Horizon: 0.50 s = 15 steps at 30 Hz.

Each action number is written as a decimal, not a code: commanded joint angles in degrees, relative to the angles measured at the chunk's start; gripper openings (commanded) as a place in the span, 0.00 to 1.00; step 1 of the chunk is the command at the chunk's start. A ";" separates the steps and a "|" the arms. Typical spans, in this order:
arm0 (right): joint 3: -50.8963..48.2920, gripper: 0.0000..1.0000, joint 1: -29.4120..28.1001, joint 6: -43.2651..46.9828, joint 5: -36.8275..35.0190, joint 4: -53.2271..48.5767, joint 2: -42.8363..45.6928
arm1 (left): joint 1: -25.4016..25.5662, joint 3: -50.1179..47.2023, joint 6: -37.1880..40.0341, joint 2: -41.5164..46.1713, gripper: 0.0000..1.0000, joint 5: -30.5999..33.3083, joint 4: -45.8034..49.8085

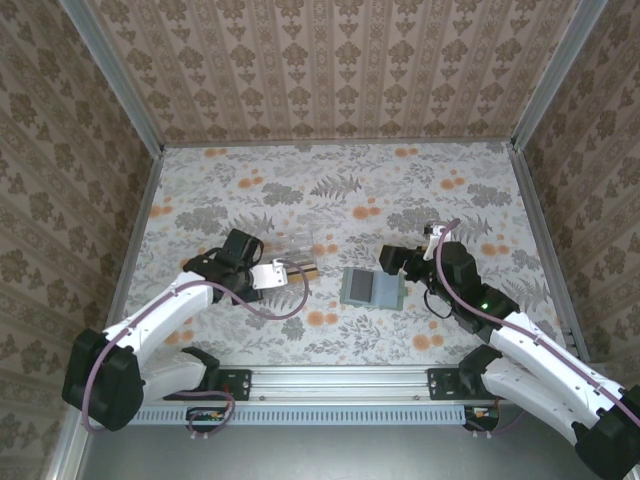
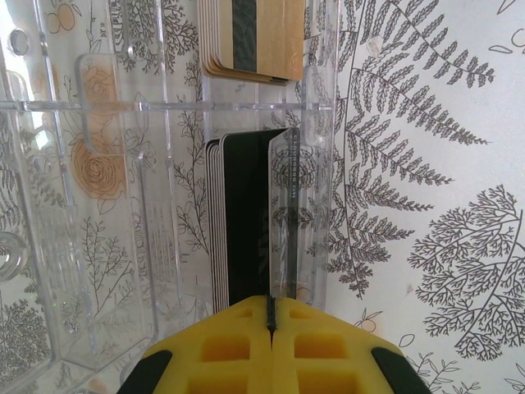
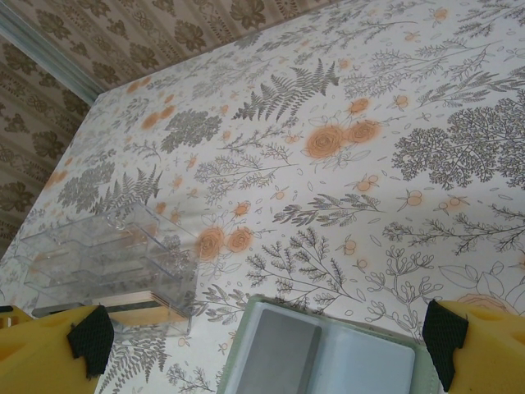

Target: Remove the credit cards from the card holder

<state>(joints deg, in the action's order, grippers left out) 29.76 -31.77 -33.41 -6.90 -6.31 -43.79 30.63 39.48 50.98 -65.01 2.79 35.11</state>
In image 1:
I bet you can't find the green card holder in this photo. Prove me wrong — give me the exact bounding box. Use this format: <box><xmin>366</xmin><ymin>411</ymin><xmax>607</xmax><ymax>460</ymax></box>
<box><xmin>338</xmin><ymin>265</ymin><xmax>410</xmax><ymax>312</ymax></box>

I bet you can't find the grey credit card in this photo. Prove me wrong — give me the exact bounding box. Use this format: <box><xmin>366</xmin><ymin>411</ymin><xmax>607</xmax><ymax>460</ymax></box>
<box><xmin>343</xmin><ymin>269</ymin><xmax>375</xmax><ymax>303</ymax></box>

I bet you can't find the clear plastic box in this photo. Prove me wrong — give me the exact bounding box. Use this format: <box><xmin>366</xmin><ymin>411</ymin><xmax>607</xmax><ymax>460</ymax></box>
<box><xmin>263</xmin><ymin>230</ymin><xmax>322</xmax><ymax>271</ymax></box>

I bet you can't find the small controller board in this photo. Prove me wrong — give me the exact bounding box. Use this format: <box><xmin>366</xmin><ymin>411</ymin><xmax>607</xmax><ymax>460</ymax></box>
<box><xmin>463</xmin><ymin>404</ymin><xmax>502</xmax><ymax>432</ymax></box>
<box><xmin>186</xmin><ymin>405</ymin><xmax>235</xmax><ymax>435</ymax></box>

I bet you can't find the grey metal panel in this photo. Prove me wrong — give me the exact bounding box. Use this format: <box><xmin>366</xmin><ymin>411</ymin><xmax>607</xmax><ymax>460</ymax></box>
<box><xmin>79</xmin><ymin>423</ymin><xmax>584</xmax><ymax>480</ymax></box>

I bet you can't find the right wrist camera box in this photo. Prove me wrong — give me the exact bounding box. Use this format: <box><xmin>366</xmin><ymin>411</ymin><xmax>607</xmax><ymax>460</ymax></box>
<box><xmin>422</xmin><ymin>222</ymin><xmax>449</xmax><ymax>261</ymax></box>

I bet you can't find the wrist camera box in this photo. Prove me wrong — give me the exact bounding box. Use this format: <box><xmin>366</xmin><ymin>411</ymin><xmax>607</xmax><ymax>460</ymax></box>
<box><xmin>422</xmin><ymin>222</ymin><xmax>449</xmax><ymax>261</ymax></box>
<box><xmin>251</xmin><ymin>258</ymin><xmax>290</xmax><ymax>292</ymax></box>

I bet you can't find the thin black cable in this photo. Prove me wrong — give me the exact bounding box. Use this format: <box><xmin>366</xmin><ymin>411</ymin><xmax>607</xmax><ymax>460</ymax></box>
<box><xmin>423</xmin><ymin>285</ymin><xmax>454</xmax><ymax>320</ymax></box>

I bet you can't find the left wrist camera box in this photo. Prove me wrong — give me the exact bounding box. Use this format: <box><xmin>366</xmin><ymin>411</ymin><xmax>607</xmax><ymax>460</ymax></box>
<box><xmin>251</xmin><ymin>258</ymin><xmax>290</xmax><ymax>292</ymax></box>

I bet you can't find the aluminium side rail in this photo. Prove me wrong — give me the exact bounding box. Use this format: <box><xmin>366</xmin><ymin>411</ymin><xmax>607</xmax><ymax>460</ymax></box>
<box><xmin>112</xmin><ymin>147</ymin><xmax>166</xmax><ymax>331</ymax></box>
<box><xmin>509</xmin><ymin>142</ymin><xmax>587</xmax><ymax>354</ymax></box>

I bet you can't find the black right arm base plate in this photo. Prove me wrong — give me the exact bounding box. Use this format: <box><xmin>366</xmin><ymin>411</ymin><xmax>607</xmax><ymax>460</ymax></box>
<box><xmin>427</xmin><ymin>367</ymin><xmax>481</xmax><ymax>401</ymax></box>

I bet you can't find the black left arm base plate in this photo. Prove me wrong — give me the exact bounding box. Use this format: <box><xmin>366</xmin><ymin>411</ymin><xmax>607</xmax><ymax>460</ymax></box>
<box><xmin>199</xmin><ymin>367</ymin><xmax>252</xmax><ymax>402</ymax></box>

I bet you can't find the aluminium mounting rail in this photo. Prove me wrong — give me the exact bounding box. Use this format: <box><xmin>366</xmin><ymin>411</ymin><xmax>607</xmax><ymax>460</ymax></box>
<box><xmin>139</xmin><ymin>364</ymin><xmax>506</xmax><ymax>406</ymax></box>

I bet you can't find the white slotted cable duct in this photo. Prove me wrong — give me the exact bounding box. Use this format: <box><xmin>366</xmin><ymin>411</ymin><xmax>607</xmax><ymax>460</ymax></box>
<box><xmin>134</xmin><ymin>405</ymin><xmax>469</xmax><ymax>427</ymax></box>

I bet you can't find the aluminium corner post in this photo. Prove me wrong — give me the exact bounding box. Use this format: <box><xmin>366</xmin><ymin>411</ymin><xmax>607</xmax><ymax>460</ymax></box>
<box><xmin>62</xmin><ymin>0</ymin><xmax>166</xmax><ymax>154</ymax></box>
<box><xmin>510</xmin><ymin>0</ymin><xmax>610</xmax><ymax>151</ymax></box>

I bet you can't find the aluminium frame post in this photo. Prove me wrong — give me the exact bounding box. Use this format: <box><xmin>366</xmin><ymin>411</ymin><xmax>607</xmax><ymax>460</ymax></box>
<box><xmin>43</xmin><ymin>424</ymin><xmax>94</xmax><ymax>480</ymax></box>

